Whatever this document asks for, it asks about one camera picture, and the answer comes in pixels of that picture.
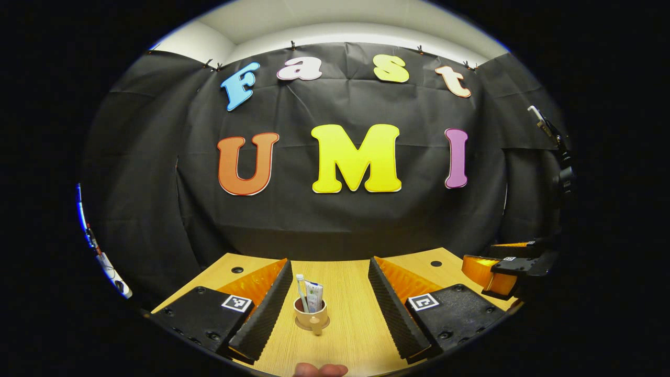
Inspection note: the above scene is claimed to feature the round brown coaster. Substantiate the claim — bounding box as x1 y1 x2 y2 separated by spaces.
295 313 332 331

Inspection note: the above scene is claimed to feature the pale green toothbrush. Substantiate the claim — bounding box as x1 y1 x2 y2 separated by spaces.
296 274 309 314

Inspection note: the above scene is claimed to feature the white background equipment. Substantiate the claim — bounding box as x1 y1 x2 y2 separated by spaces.
76 182 134 300

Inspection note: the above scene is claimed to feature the black articulated stand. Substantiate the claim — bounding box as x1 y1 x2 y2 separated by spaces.
527 105 577 197

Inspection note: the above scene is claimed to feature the beige cup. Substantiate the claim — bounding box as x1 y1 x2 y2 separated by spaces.
293 296 330 336

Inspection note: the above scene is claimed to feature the black backdrop cloth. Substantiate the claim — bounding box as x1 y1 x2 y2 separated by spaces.
79 42 568 315

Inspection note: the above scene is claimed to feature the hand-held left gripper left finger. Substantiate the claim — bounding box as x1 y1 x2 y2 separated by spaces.
151 258 294 365

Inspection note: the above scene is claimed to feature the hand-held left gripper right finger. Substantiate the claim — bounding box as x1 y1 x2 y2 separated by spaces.
368 257 507 365

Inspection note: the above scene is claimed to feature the white toothpaste tube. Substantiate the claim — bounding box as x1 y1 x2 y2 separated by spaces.
305 280 324 314

